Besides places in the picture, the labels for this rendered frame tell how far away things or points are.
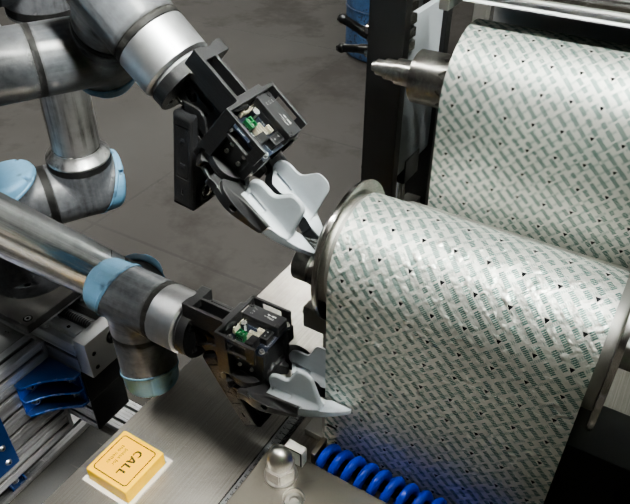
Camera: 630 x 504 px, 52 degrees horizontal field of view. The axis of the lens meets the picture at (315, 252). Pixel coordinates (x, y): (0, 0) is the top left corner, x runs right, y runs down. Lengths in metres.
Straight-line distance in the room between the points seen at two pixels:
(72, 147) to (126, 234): 1.71
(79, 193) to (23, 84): 0.58
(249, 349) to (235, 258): 2.03
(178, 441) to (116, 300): 0.24
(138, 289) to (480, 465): 0.42
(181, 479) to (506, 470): 0.43
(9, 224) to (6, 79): 0.24
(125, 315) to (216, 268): 1.87
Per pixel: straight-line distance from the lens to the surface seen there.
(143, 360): 0.86
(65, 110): 1.20
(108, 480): 0.90
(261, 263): 2.66
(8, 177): 1.29
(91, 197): 1.29
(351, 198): 0.61
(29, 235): 0.90
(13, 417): 1.45
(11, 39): 0.73
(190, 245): 2.80
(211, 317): 0.72
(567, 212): 0.75
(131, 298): 0.79
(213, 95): 0.61
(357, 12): 4.50
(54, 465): 1.86
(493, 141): 0.74
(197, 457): 0.92
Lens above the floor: 1.64
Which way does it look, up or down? 37 degrees down
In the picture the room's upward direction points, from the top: straight up
